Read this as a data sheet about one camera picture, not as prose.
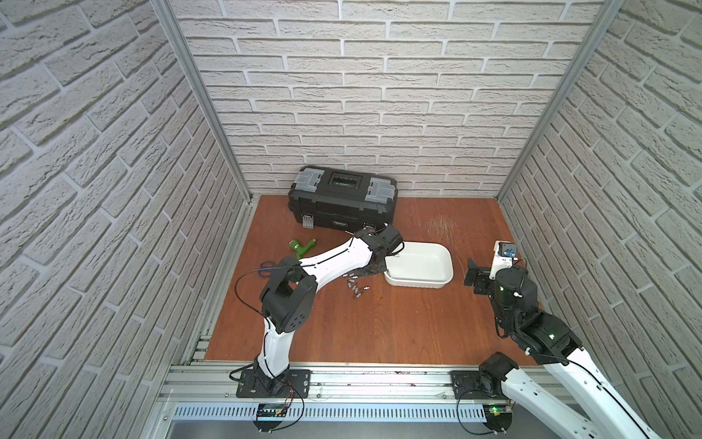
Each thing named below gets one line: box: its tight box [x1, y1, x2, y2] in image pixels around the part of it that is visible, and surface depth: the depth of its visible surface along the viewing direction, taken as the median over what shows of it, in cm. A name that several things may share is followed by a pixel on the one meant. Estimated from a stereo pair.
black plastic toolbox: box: [287, 165, 399, 233], surface depth 102 cm
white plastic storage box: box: [382, 241, 455, 289], surface depth 98 cm
